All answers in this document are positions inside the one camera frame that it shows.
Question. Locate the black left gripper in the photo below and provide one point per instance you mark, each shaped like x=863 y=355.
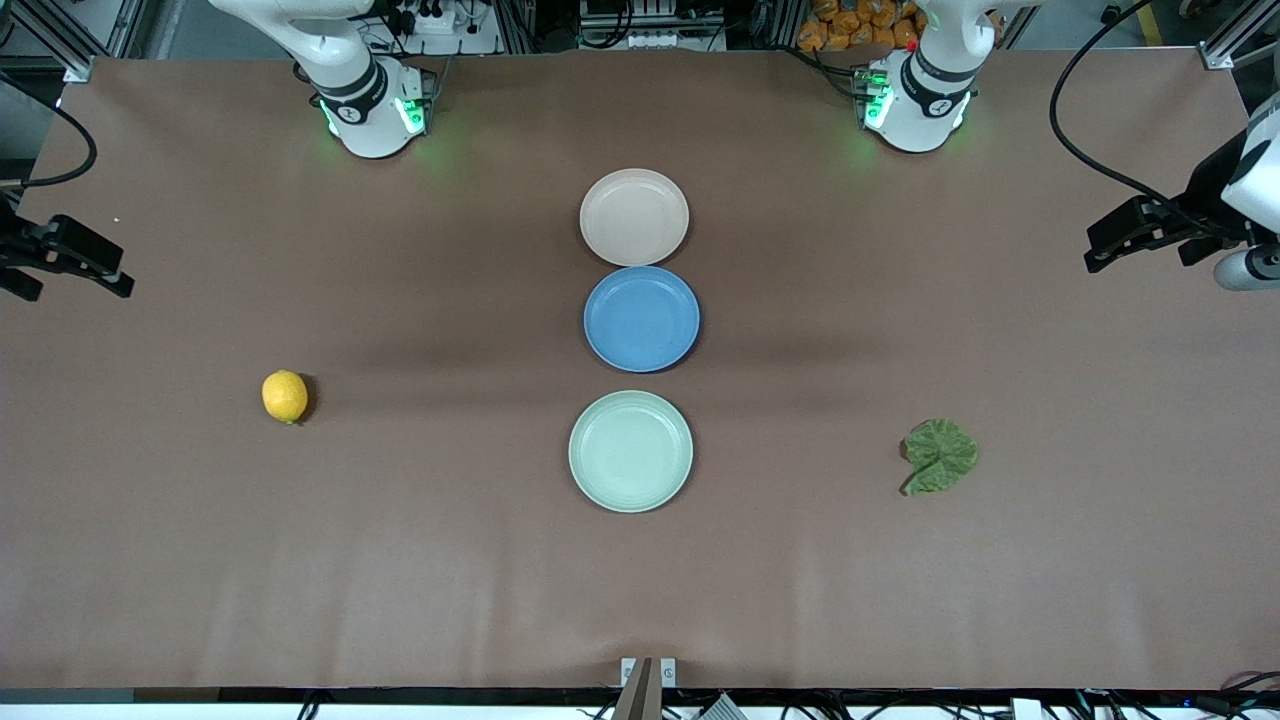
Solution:
x=1204 y=194

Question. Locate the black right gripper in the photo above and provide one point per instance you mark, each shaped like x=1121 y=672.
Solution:
x=12 y=247

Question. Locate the yellow lemon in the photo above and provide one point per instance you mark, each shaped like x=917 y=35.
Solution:
x=285 y=396

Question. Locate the green lettuce leaf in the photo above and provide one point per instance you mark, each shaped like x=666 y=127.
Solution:
x=942 y=455

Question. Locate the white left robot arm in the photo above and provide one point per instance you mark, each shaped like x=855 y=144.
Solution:
x=925 y=100

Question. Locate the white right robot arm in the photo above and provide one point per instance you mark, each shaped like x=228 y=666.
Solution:
x=370 y=110

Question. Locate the pile of orange packets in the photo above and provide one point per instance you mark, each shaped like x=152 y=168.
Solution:
x=850 y=25

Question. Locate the white power strip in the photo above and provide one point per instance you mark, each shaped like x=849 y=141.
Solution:
x=430 y=18

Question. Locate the blue round plate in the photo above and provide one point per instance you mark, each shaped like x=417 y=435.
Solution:
x=642 y=318

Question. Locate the beige round plate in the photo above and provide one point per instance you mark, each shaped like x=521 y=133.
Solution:
x=634 y=216

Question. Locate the white rack device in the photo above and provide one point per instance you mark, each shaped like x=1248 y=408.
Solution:
x=650 y=25

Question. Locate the pale green round plate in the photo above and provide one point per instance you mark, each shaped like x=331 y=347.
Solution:
x=630 y=452

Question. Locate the aluminium frame profile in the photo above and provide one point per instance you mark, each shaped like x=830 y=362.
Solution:
x=80 y=55
x=1235 y=35

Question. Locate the small metal bracket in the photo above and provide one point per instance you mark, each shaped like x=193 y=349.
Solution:
x=668 y=672

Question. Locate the brown camera post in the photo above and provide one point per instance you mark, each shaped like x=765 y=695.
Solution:
x=637 y=695

